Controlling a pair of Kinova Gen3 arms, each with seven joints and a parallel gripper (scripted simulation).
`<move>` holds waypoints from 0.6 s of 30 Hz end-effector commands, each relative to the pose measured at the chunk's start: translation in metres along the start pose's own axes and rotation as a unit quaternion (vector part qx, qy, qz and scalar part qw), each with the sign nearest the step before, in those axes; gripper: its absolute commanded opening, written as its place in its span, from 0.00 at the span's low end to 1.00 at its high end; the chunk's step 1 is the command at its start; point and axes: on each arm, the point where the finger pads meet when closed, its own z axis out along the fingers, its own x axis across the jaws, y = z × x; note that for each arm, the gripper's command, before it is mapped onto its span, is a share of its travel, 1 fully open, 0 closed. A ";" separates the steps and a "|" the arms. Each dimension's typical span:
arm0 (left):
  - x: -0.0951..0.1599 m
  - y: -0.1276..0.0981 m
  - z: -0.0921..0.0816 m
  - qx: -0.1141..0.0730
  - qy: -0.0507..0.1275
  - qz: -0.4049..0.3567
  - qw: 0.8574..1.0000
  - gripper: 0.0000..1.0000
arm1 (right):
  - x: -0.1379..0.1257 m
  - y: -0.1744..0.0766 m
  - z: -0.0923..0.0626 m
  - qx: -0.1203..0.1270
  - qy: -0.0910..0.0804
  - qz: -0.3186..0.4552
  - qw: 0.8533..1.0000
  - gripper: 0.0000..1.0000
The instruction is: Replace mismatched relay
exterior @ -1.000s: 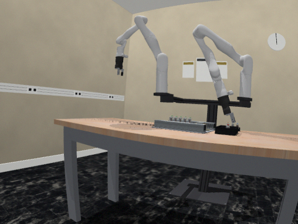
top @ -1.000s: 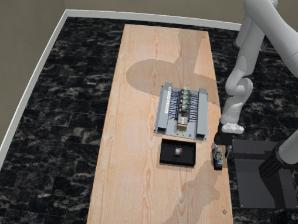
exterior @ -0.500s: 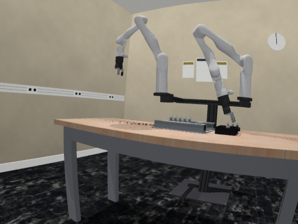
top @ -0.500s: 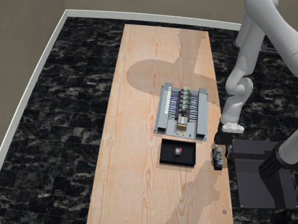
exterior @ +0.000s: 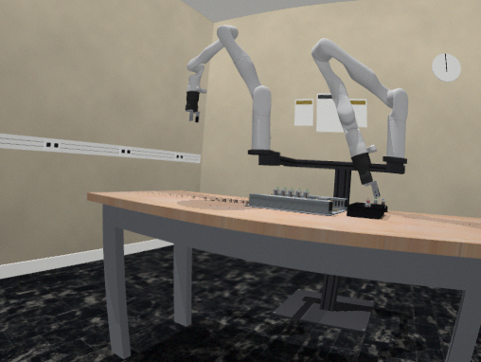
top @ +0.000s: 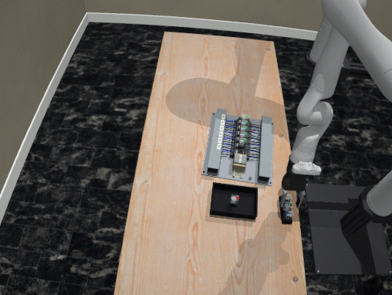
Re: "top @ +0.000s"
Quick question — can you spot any clear relay with blue button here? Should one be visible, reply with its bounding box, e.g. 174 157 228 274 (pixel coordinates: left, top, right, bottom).
283 210 294 220

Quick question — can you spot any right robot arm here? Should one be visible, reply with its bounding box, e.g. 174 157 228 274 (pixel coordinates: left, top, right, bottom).
309 15 332 63

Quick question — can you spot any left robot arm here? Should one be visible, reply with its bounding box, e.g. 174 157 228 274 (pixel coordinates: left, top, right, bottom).
294 0 392 216

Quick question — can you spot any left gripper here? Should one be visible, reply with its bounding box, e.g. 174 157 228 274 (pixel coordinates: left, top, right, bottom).
280 145 322 208

